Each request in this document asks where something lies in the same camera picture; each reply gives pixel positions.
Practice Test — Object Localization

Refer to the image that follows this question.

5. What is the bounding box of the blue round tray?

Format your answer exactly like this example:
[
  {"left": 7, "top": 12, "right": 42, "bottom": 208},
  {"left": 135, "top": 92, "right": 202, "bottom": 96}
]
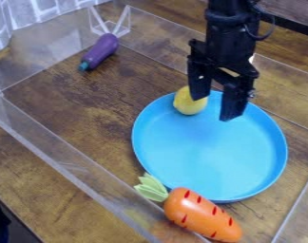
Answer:
[{"left": 131, "top": 91, "right": 288, "bottom": 203}]

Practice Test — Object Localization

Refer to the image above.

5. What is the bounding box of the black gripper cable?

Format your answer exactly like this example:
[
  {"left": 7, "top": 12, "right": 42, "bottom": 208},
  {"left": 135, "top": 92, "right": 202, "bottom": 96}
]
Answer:
[{"left": 244, "top": 0, "right": 276, "bottom": 42}]

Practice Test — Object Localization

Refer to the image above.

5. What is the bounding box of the clear acrylic enclosure wall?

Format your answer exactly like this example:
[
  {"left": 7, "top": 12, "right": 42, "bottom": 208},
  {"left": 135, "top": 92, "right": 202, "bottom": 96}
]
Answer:
[{"left": 0, "top": 0, "right": 308, "bottom": 243}]

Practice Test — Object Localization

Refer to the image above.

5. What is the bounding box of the white patterned curtain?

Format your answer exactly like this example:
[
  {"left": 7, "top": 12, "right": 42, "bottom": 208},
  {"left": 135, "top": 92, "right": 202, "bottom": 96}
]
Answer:
[{"left": 0, "top": 0, "right": 107, "bottom": 51}]

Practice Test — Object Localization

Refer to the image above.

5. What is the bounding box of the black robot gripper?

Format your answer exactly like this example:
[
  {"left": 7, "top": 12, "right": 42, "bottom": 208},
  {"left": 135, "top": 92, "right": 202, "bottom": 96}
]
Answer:
[{"left": 187, "top": 0, "right": 261, "bottom": 122}]

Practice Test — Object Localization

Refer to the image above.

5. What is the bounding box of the orange toy carrot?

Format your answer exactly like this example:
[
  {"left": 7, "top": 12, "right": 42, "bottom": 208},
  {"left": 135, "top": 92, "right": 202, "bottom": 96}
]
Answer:
[{"left": 134, "top": 173, "right": 244, "bottom": 243}]

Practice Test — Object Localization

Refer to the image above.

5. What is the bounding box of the yellow toy lemon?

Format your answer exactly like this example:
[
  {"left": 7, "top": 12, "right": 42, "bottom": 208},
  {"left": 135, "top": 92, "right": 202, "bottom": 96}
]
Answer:
[{"left": 173, "top": 86, "right": 208, "bottom": 116}]

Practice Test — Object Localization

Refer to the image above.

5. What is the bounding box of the purple toy eggplant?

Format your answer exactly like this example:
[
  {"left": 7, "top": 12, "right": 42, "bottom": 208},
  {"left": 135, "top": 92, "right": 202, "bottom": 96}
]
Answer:
[{"left": 79, "top": 33, "right": 118, "bottom": 71}]

